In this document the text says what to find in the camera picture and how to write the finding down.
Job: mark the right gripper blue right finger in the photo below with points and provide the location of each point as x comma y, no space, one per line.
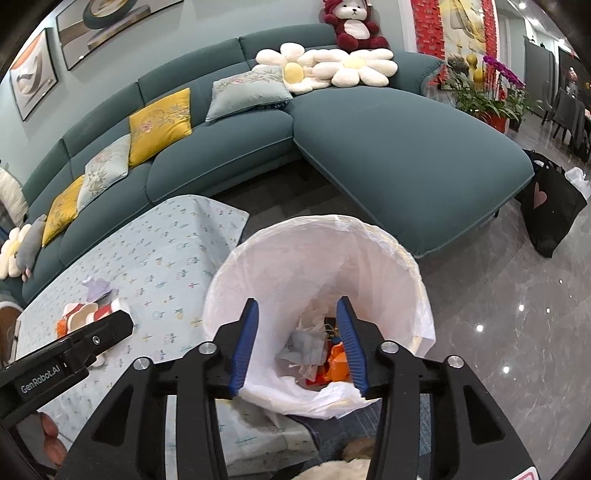
345,318

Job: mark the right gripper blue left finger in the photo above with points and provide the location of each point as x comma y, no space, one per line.
240,358

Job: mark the orange wrapper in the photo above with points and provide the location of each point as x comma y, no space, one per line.
335,369
61,328

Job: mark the gold black cigarette box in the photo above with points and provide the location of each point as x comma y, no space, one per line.
331,329

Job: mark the red white paper cup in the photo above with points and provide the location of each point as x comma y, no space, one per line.
106,310
78,315

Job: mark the white tissue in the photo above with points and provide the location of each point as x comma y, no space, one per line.
312,319

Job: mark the grey cloth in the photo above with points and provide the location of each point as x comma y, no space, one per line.
304,349

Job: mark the trash bin with white liner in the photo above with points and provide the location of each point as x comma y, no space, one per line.
286,266

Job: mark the person's left hand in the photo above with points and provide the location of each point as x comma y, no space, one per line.
52,445

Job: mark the round wooden white chair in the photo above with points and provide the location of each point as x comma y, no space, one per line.
9,313

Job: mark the floral light blue tablecloth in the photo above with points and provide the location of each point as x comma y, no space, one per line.
161,265

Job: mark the left white flower cushion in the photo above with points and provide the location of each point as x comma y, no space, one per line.
9,251

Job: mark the white fluffy rug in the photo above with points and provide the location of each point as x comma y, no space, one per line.
354,465

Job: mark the grey mouse plush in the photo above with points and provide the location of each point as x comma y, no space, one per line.
30,246

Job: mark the left yellow embroidered cushion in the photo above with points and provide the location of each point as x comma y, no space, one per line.
63,211

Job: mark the yellow embroidered cushion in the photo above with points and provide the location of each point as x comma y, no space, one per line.
159,125
63,211

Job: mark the white sheep plush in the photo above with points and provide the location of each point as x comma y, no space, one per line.
12,198

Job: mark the left grey-green embroidered cushion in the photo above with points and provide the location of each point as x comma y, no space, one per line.
106,168

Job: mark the grey-green embroidered cushion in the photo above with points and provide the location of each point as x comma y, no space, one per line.
259,87
106,168

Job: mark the teal sectional sofa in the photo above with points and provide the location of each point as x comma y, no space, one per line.
423,171

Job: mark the right yellow embroidered cushion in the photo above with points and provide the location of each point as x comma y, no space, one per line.
159,125

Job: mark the black tote bag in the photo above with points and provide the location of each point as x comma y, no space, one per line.
549,204

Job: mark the right grey-green embroidered cushion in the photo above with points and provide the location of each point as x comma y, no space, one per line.
259,87

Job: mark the flower cushion beside cushions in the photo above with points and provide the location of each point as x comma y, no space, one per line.
295,63

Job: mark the flower cushion near bear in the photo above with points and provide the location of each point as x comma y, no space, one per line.
372,68

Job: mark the potted orchid plants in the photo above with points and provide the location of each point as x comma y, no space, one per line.
487,90

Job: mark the red white teddy bear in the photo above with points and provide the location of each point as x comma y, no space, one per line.
353,24

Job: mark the framed wall picture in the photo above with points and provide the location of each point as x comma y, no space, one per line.
32,75
84,25

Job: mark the red gold wall decoration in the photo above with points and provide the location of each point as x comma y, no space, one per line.
459,32

